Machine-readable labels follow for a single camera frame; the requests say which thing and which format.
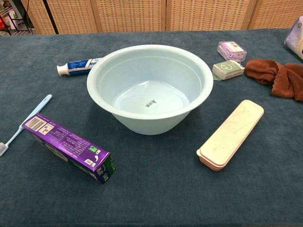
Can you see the cream pink toothbrush case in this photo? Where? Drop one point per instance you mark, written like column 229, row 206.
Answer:
column 229, row 134

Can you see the purple toothpaste box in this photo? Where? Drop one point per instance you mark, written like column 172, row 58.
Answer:
column 66, row 142

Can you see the light blue plastic basin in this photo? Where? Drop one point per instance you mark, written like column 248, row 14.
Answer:
column 154, row 124

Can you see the white blue toothpaste tube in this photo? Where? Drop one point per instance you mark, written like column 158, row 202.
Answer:
column 78, row 66

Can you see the clear purple floss pick box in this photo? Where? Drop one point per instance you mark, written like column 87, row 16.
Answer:
column 230, row 49

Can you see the brown towel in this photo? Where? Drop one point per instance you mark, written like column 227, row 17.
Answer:
column 284, row 80

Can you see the teal tablecloth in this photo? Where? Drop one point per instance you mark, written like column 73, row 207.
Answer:
column 151, row 189

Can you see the wicker folding screen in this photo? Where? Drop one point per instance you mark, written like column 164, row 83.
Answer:
column 130, row 14

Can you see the light blue toothbrush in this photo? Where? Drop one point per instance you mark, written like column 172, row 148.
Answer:
column 40, row 105

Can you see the black stand pole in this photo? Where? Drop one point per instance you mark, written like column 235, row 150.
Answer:
column 50, row 17

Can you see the metal storage rack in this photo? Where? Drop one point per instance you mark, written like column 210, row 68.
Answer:
column 21, row 30

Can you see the purple white tissue pack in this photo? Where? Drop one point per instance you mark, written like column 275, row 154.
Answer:
column 296, row 40

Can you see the orange object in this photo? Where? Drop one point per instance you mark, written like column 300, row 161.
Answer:
column 1, row 23

